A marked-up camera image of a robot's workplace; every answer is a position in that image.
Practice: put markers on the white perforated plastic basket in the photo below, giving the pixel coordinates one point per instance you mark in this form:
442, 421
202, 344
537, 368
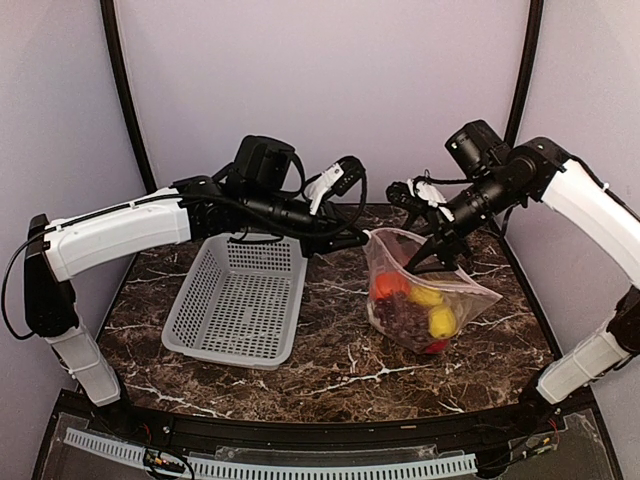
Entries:
239, 303

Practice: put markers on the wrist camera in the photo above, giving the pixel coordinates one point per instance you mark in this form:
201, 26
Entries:
337, 179
417, 197

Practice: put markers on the red toy bell pepper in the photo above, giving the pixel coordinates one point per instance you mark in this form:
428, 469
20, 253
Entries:
437, 347

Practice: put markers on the small yellow toy fruit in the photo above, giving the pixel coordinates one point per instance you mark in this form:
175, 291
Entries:
442, 322

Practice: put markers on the clear pink-dotted zip bag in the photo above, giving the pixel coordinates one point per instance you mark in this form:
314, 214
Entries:
389, 250

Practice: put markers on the white slotted cable duct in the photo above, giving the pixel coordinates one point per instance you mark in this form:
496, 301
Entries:
244, 463

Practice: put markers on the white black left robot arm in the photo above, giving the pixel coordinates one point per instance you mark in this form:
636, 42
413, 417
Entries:
57, 251

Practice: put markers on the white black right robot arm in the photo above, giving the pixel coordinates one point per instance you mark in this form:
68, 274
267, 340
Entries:
498, 178

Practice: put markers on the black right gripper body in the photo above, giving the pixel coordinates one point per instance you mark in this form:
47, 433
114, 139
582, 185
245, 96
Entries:
495, 197

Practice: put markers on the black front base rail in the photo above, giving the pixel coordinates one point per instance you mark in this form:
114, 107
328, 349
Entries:
571, 442

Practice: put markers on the orange toy fruit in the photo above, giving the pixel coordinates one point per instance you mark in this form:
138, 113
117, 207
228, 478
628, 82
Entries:
390, 283

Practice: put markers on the black vertical frame post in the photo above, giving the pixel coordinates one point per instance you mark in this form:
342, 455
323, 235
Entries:
525, 71
124, 93

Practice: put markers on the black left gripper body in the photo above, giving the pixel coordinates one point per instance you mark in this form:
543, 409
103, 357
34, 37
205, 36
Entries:
264, 206

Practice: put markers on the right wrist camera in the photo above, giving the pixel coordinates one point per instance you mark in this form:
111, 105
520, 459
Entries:
417, 197

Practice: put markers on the black vertical frame post right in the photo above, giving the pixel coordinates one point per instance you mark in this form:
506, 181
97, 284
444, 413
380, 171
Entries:
525, 71

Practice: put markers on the large yellow toy fruit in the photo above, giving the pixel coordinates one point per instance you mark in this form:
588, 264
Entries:
425, 296

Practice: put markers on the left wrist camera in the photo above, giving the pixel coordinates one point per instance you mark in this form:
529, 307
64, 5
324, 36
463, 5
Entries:
337, 179

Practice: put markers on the dark red toy grapes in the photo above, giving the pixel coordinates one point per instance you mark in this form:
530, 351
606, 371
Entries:
403, 321

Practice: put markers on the black vertical frame post left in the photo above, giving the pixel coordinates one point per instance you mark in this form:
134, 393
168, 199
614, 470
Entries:
124, 93

